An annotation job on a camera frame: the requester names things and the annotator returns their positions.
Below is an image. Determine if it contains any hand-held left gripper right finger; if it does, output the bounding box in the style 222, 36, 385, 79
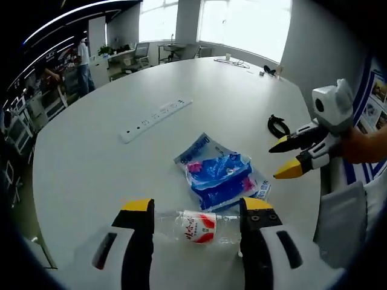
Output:
239, 196, 345, 290

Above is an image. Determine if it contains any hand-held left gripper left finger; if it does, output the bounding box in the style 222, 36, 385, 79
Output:
57, 198, 155, 290

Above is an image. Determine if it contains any black cable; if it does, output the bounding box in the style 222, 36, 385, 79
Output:
267, 114, 293, 137

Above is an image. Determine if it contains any clear water bottle red label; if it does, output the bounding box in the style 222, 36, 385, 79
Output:
154, 209, 242, 248

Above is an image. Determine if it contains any blue tissue packet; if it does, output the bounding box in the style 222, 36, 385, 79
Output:
186, 153, 258, 213

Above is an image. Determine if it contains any clear packet with blue sponge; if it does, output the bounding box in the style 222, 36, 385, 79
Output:
174, 132, 272, 202

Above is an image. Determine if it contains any white tabletop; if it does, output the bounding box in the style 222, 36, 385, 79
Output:
31, 56, 321, 290

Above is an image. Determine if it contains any person's right hand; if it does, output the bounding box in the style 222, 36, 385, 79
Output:
341, 126, 376, 165

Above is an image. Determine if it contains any white power strip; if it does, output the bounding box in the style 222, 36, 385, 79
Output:
120, 98, 194, 145

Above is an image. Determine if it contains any white cabinet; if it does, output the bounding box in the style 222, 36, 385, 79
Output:
88, 54, 111, 88

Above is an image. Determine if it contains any grey mesh office chair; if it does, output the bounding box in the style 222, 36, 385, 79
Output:
132, 42, 151, 69

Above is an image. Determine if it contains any green potted plant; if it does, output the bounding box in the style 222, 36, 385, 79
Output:
97, 45, 114, 59

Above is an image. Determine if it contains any long curved ceiling light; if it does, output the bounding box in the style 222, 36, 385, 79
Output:
22, 0, 143, 45

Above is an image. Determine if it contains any tangled thin cable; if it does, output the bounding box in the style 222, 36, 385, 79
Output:
213, 56, 252, 69

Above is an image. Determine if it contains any metal frame trolley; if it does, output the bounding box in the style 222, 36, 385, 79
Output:
158, 42, 202, 65

